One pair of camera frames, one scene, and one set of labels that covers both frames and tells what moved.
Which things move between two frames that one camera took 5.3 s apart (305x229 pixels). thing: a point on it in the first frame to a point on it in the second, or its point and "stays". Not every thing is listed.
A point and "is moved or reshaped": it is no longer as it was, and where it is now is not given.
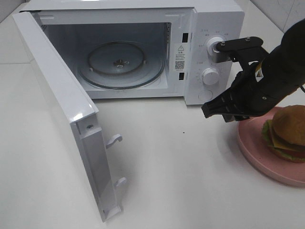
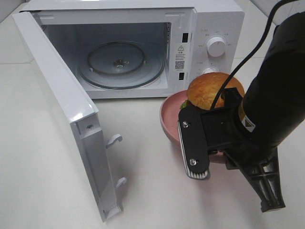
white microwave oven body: x=138 y=49 stays
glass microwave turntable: x=121 y=65 stays
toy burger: x=284 y=134 is moved or reshaped
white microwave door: x=83 y=113 stays
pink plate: x=256 y=150 is moved or reshaped
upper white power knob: x=211 y=44 stays
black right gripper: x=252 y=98 to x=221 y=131
